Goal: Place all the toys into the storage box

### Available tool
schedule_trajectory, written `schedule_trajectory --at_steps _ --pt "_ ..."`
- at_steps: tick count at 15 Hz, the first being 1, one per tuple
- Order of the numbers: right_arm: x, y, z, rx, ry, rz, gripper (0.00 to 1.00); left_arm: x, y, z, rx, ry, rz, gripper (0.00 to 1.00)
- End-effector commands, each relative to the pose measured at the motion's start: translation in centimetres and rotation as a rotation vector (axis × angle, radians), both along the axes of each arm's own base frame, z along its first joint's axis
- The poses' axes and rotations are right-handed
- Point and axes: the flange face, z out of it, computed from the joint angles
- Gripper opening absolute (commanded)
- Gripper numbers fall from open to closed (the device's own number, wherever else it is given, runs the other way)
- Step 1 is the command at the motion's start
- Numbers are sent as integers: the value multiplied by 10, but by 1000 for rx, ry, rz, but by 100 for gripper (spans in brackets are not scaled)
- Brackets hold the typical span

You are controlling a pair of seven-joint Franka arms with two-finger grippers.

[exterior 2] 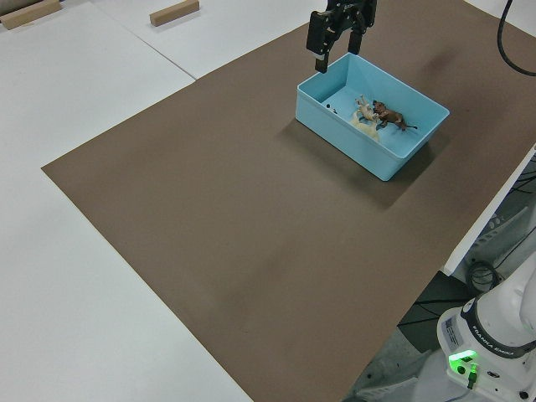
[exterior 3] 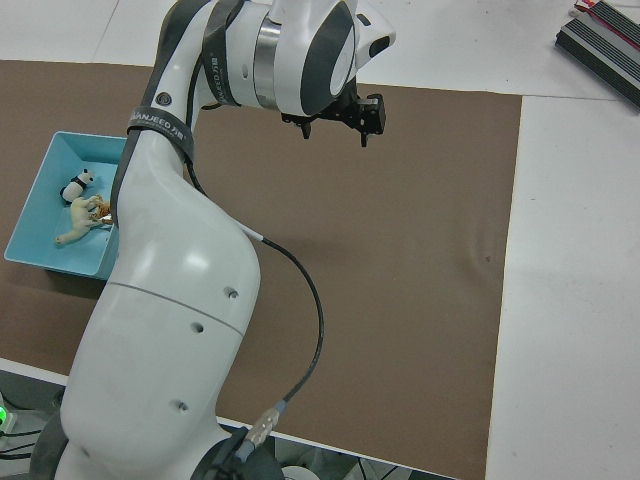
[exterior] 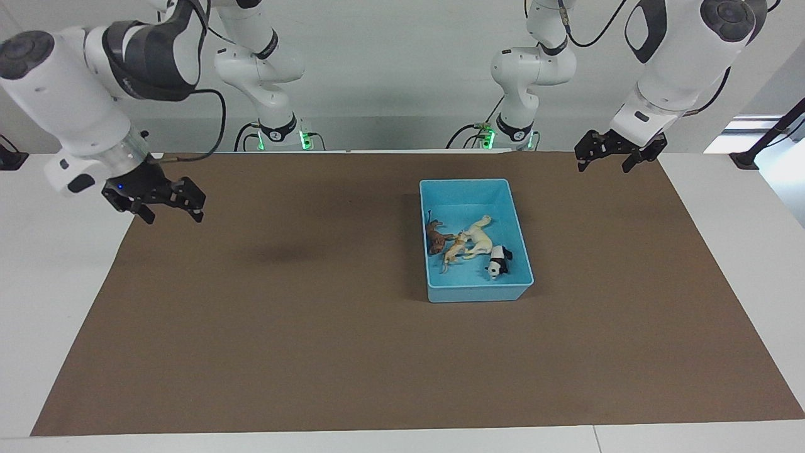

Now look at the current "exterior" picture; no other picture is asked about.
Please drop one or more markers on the orange striped tiger toy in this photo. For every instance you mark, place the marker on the orange striped tiger toy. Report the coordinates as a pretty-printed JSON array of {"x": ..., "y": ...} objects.
[{"x": 454, "y": 250}]

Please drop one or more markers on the brown table mat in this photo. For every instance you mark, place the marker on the brown table mat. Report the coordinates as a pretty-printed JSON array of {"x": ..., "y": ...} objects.
[{"x": 314, "y": 365}]

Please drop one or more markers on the light blue plastic storage box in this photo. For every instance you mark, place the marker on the light blue plastic storage box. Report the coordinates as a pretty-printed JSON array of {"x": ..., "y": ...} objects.
[{"x": 503, "y": 290}]

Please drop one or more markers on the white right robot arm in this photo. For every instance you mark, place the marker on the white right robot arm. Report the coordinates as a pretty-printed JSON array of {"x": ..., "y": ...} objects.
[{"x": 69, "y": 94}]

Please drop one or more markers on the black camera stand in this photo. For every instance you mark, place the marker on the black camera stand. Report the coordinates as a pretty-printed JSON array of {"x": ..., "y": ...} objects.
[{"x": 764, "y": 135}]

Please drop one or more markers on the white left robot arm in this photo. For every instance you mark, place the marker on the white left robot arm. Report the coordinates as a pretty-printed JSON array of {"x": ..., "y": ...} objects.
[{"x": 679, "y": 63}]

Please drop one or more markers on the black and white panda toy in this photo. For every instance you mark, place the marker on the black and white panda toy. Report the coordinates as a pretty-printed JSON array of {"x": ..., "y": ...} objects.
[{"x": 498, "y": 263}]

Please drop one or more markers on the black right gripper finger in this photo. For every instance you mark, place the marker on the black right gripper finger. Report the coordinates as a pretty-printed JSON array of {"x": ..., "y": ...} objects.
[
  {"x": 144, "y": 212},
  {"x": 196, "y": 204}
]

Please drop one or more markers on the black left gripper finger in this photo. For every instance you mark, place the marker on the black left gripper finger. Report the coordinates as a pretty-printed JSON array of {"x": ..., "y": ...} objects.
[
  {"x": 636, "y": 157},
  {"x": 586, "y": 157}
]

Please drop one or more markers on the cream horse toy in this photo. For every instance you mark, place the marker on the cream horse toy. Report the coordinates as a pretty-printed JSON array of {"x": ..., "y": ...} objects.
[{"x": 479, "y": 238}]

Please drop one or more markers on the brown lion toy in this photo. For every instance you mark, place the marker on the brown lion toy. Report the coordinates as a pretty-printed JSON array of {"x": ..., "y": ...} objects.
[{"x": 434, "y": 238}]

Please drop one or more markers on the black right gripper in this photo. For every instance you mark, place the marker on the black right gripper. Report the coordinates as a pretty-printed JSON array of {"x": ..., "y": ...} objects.
[{"x": 613, "y": 143}]

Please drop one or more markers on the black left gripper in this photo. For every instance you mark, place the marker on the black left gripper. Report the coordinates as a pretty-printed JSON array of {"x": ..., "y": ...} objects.
[{"x": 148, "y": 187}]

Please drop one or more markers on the black table clamp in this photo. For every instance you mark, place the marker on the black table clamp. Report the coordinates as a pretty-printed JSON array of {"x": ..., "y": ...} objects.
[{"x": 11, "y": 158}]

